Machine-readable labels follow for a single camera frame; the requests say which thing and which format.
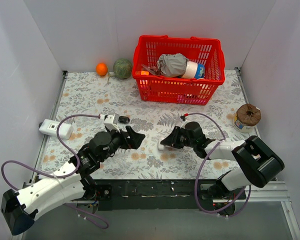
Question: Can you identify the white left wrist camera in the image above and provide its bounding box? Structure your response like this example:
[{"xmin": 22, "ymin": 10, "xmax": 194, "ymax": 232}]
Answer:
[{"xmin": 99, "ymin": 113, "xmax": 120, "ymax": 132}]

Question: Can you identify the orange fruit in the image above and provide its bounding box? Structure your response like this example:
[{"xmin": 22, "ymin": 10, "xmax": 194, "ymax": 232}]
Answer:
[{"xmin": 95, "ymin": 62, "xmax": 108, "ymax": 77}]

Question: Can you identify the red plastic shopping basket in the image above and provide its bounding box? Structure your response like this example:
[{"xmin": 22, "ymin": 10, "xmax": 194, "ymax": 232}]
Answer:
[{"xmin": 132, "ymin": 35, "xmax": 225, "ymax": 105}]

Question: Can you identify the white rectangular device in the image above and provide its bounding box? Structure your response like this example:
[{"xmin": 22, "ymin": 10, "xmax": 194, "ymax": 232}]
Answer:
[{"xmin": 39, "ymin": 119, "xmax": 74, "ymax": 140}]

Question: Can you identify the green melon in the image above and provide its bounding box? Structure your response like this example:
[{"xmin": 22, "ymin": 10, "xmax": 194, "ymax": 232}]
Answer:
[{"xmin": 113, "ymin": 58, "xmax": 133, "ymax": 80}]

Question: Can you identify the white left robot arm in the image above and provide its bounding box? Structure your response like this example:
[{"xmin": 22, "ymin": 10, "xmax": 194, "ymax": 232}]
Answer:
[{"xmin": 0, "ymin": 126, "xmax": 145, "ymax": 236}]

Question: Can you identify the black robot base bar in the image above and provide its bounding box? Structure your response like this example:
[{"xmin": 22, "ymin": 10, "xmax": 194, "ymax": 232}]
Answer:
[{"xmin": 74, "ymin": 178, "xmax": 237, "ymax": 216}]

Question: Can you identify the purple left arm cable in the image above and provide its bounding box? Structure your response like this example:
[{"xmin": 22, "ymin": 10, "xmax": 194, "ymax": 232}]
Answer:
[{"xmin": 1, "ymin": 114, "xmax": 110, "ymax": 230}]

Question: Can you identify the white earbud charging case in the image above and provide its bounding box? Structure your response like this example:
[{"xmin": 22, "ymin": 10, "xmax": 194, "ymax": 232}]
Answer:
[{"xmin": 157, "ymin": 142, "xmax": 167, "ymax": 151}]

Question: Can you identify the pink blue cup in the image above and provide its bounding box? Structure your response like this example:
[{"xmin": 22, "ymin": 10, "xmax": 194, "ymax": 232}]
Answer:
[{"xmin": 181, "ymin": 61, "xmax": 206, "ymax": 79}]

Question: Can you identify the orange item in basket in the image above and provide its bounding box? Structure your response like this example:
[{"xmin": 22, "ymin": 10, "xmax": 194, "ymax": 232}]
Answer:
[{"xmin": 140, "ymin": 70, "xmax": 149, "ymax": 76}]

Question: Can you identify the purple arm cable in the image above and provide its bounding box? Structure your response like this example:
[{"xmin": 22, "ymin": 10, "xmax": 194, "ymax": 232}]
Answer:
[
  {"xmin": 1, "ymin": 114, "xmax": 110, "ymax": 230},
  {"xmin": 181, "ymin": 112, "xmax": 252, "ymax": 216}
]

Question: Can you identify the black earbud charging case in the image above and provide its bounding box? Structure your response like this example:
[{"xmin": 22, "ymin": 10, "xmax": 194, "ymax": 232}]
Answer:
[{"xmin": 118, "ymin": 116, "xmax": 130, "ymax": 124}]

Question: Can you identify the grey crumpled bag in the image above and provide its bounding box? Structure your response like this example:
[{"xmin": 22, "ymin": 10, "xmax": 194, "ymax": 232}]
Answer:
[{"xmin": 156, "ymin": 53, "xmax": 189, "ymax": 78}]

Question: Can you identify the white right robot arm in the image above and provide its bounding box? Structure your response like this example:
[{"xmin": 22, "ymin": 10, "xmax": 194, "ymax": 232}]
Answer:
[{"xmin": 160, "ymin": 121, "xmax": 285, "ymax": 199}]

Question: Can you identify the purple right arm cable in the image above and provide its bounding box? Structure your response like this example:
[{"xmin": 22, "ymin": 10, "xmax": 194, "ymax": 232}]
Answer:
[{"xmin": 181, "ymin": 112, "xmax": 252, "ymax": 216}]

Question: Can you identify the jar with brown lid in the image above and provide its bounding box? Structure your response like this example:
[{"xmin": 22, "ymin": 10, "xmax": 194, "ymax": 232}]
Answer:
[{"xmin": 233, "ymin": 103, "xmax": 262, "ymax": 133}]

